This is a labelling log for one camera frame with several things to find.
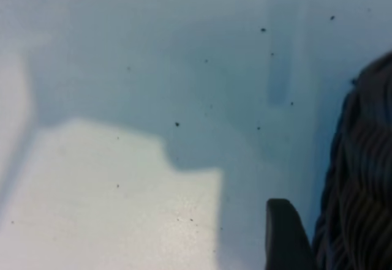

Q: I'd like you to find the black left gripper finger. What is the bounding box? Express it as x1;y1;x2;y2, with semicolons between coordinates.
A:
263;198;316;270

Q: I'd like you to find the dark brown woven basket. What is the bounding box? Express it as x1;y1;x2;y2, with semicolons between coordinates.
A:
312;51;392;270

